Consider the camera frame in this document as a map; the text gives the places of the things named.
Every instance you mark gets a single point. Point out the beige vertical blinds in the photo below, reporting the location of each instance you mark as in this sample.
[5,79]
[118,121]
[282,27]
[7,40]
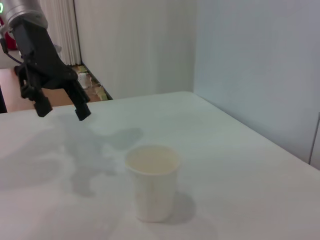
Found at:
[62,30]

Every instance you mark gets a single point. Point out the yellowish floor clutter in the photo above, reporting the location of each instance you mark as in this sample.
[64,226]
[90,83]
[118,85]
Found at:
[102,93]

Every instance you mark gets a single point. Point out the red object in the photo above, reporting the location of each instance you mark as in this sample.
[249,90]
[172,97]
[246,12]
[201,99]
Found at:
[10,41]

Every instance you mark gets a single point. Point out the white paper cup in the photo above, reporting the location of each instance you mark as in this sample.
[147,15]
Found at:
[155,185]

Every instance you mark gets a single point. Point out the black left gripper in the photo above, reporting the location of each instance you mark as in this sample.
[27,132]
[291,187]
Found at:
[42,55]

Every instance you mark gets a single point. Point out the small white container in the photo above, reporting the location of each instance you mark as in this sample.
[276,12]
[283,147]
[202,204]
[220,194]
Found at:
[82,80]

